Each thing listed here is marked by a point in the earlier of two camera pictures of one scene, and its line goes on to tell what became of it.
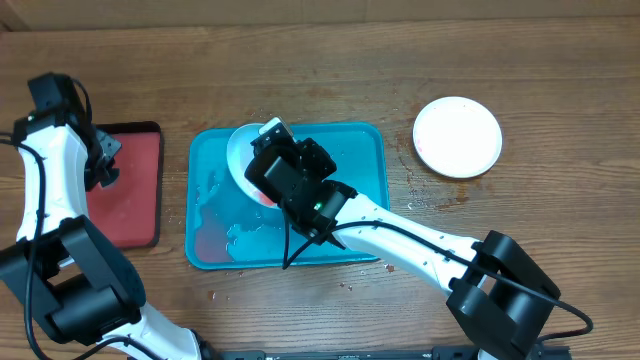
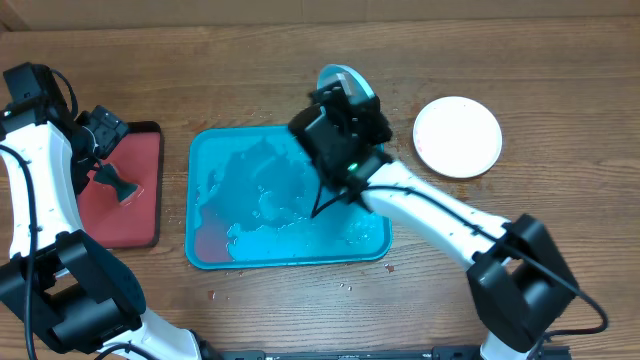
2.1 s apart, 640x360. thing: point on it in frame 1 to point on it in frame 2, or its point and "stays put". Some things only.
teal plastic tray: (226, 229) stays put
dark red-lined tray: (129, 209) stays put
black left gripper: (114, 147) to (110, 126)
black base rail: (398, 353) stays put
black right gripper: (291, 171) to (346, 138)
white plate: (457, 137) stays put
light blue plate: (238, 155) to (358, 86)
